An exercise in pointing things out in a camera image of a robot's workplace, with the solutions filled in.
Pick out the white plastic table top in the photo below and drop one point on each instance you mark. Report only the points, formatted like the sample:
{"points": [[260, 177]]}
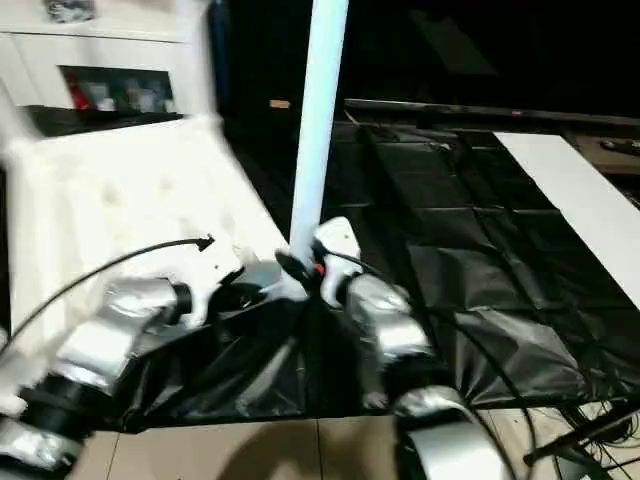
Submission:
{"points": [[130, 200]]}

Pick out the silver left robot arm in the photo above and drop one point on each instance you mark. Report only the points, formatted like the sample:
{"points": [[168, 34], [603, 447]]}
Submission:
{"points": [[90, 350]]}

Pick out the black plastic mat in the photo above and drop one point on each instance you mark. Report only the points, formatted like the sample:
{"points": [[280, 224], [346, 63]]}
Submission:
{"points": [[450, 250]]}

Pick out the small tan label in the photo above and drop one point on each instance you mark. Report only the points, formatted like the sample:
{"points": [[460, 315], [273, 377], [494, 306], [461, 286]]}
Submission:
{"points": [[280, 103]]}

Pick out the white cabinet with glass doors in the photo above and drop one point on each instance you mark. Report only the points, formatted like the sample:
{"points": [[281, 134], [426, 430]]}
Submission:
{"points": [[100, 50]]}

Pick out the flat white board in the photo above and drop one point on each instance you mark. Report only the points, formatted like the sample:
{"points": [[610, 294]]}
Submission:
{"points": [[580, 200]]}

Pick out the large black screen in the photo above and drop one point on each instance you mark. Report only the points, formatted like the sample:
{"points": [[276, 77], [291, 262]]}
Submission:
{"points": [[480, 50]]}

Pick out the dark object on cabinet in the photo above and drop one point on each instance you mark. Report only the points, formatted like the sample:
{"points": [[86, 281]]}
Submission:
{"points": [[70, 10]]}

